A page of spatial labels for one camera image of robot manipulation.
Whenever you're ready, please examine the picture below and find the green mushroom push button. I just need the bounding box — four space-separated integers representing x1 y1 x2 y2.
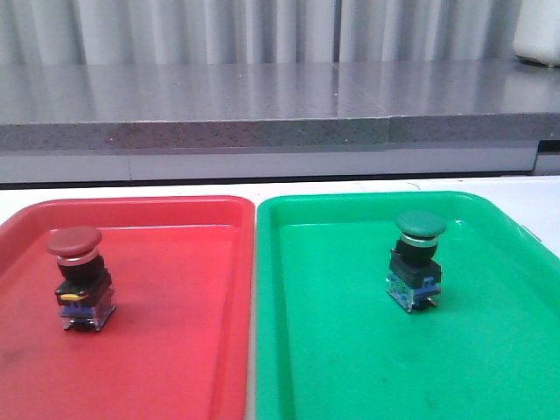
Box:
386 210 446 314

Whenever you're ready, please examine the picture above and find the red mushroom push button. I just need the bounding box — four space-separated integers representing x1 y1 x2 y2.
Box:
46 226 116 332

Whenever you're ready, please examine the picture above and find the red plastic tray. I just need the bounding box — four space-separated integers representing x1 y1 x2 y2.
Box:
1 196 255 419

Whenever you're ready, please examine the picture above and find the green plastic tray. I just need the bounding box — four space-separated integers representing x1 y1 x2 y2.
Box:
255 192 559 419

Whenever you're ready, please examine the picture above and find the grey stone counter slab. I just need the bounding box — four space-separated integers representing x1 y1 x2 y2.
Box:
1 59 559 153

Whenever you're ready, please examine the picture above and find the white container on counter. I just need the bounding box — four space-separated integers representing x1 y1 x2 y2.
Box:
513 0 560 67

